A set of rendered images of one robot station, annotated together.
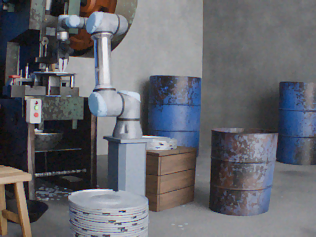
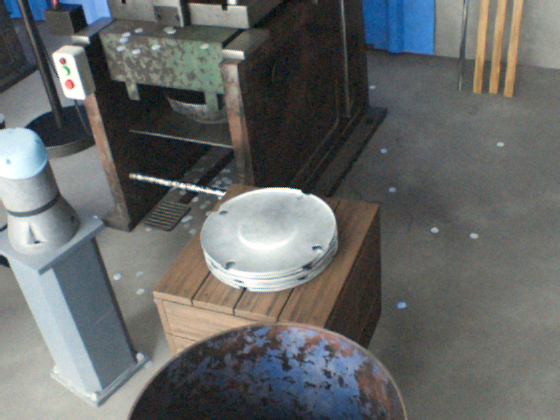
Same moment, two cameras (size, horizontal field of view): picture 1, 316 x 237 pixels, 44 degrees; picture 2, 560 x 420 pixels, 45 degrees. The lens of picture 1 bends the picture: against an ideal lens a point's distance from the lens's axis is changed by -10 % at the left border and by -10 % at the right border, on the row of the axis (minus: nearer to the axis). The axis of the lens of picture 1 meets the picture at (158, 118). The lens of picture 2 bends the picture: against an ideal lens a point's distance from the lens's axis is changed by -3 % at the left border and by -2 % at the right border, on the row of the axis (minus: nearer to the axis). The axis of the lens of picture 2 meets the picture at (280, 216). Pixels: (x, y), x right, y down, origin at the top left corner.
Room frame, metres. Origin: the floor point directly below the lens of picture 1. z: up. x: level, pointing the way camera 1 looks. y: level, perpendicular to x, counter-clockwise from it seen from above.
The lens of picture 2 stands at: (2.37, -1.13, 1.32)
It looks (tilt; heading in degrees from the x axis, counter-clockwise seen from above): 37 degrees down; 78
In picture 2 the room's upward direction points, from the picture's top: 8 degrees counter-clockwise
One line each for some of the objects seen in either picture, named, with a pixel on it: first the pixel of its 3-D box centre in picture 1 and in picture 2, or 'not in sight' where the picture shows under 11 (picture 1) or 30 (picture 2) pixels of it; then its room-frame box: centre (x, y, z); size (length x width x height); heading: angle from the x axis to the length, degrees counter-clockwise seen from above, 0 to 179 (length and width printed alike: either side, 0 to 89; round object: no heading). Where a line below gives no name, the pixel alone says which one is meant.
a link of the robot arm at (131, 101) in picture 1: (127, 103); (18, 167); (2.12, 0.16, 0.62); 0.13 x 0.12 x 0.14; 129
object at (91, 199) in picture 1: (107, 199); not in sight; (1.45, 0.17, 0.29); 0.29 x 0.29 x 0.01
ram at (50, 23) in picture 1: (46, 36); not in sight; (2.61, 0.75, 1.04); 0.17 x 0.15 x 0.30; 48
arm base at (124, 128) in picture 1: (127, 127); (38, 213); (2.12, 0.15, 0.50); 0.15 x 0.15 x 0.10
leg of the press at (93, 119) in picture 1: (60, 123); (316, 54); (2.93, 0.71, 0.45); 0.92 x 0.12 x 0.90; 48
